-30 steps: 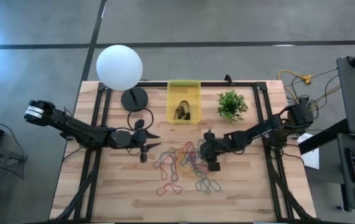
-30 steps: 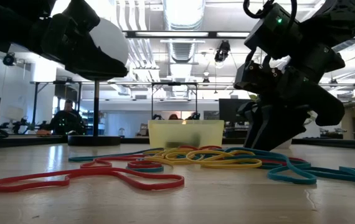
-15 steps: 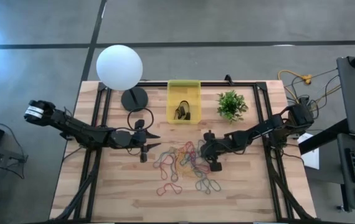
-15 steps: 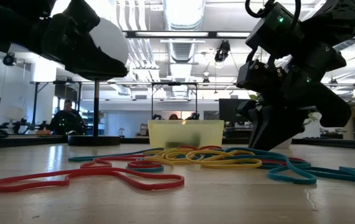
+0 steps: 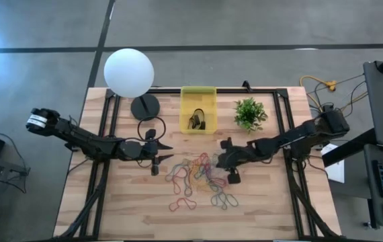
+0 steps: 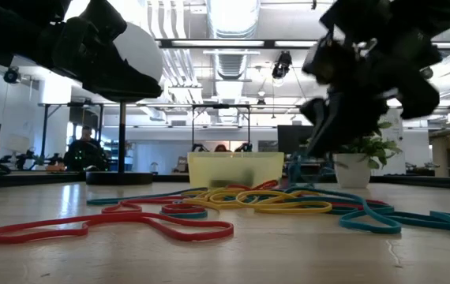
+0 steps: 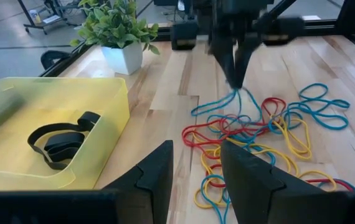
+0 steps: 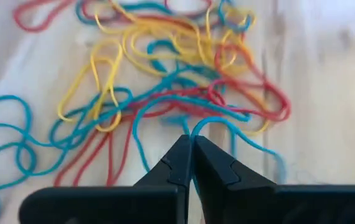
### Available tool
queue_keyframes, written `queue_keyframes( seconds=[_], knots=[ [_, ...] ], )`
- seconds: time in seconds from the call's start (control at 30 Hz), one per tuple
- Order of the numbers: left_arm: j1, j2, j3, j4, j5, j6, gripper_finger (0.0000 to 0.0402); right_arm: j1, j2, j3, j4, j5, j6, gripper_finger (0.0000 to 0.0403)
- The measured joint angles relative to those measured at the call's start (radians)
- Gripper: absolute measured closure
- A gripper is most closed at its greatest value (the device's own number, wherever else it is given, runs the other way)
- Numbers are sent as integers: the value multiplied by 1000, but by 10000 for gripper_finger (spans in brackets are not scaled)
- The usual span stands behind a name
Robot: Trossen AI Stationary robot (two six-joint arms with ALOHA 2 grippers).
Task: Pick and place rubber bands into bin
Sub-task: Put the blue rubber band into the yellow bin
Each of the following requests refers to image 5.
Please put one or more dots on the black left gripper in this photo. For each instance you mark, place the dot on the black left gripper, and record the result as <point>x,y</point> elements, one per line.
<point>132,150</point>

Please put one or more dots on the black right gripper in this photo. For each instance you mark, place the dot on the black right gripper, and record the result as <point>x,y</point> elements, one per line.
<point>242,154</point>

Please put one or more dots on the yellow rubber band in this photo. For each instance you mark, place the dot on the yellow rubber band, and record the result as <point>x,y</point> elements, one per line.
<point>200,185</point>
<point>191,164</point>

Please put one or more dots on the thin black rubber band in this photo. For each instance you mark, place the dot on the thin black rubber band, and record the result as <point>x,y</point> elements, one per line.
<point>189,124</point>

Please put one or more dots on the wide black rubber band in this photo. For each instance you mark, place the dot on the wide black rubber band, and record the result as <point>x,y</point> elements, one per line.
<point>202,126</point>

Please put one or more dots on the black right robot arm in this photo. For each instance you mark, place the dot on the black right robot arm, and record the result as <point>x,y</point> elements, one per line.
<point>299,136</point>

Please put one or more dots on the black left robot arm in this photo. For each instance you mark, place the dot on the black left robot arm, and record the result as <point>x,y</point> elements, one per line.
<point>77,136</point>

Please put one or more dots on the yellow translucent plastic bin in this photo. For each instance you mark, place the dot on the yellow translucent plastic bin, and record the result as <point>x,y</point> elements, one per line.
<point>208,101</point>

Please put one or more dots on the green potted plant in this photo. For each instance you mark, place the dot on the green potted plant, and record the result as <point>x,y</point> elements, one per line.
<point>248,112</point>

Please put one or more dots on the black clamp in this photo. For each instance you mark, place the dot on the black clamp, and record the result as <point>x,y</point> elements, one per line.
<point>246,85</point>

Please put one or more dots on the white globe table lamp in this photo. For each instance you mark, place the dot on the white globe table lamp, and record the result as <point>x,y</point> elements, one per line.
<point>127,72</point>

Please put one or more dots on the white paper sheet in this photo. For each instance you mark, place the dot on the white paper sheet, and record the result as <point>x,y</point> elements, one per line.
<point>337,171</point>

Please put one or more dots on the dark grey side stand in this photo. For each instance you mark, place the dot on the dark grey side stand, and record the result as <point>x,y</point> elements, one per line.
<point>0,164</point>

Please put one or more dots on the black aluminium frame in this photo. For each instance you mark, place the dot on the black aluminium frame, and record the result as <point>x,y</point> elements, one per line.
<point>232,91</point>

